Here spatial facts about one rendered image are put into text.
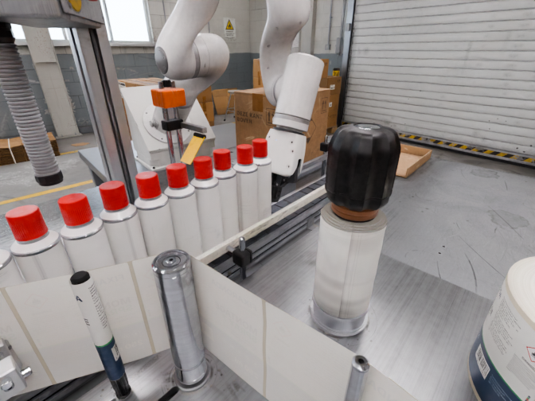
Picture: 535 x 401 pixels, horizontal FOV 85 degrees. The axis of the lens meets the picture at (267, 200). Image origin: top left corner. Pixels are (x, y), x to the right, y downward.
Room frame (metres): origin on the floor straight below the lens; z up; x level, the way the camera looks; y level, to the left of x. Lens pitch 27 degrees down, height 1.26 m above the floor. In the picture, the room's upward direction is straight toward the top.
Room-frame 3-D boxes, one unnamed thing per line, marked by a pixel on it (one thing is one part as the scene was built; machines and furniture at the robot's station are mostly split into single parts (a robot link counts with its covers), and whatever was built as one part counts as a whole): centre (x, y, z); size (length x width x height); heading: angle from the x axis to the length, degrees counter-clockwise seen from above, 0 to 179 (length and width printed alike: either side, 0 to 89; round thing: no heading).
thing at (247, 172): (0.57, 0.05, 0.98); 0.05 x 0.05 x 0.20
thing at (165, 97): (0.53, 0.15, 1.05); 0.10 x 0.04 x 0.33; 48
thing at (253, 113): (1.19, -0.06, 0.99); 0.30 x 0.24 x 0.27; 140
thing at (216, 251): (0.65, -0.07, 0.91); 1.07 x 0.01 x 0.02; 138
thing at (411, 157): (1.21, -0.52, 0.85); 0.30 x 0.26 x 0.04; 138
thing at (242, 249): (0.45, 0.05, 0.89); 0.03 x 0.03 x 0.12; 48
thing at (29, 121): (0.41, 0.33, 1.18); 0.04 x 0.04 x 0.21
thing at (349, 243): (0.33, -0.11, 1.03); 0.09 x 0.09 x 0.30
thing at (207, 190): (0.49, 0.12, 0.98); 0.05 x 0.05 x 0.20
